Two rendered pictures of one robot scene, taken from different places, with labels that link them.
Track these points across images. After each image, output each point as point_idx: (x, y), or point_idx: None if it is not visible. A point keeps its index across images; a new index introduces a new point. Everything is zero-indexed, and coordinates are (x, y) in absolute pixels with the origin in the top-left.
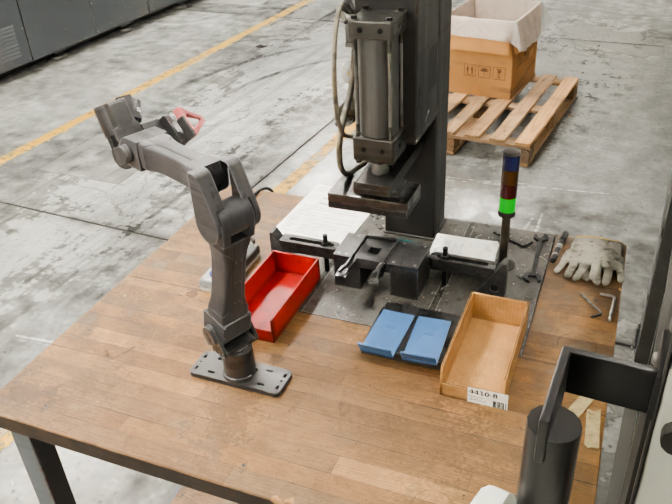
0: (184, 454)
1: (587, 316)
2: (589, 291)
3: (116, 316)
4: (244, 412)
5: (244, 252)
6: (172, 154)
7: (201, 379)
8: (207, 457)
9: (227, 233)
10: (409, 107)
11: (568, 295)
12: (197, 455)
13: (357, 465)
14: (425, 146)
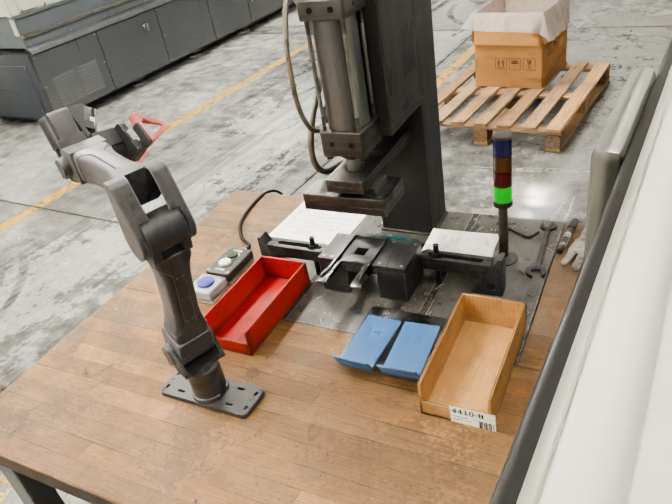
0: (137, 488)
1: None
2: None
3: (103, 331)
4: (208, 437)
5: (185, 267)
6: (100, 164)
7: (171, 399)
8: (160, 491)
9: (154, 248)
10: (380, 94)
11: None
12: (150, 489)
13: (318, 502)
14: (413, 136)
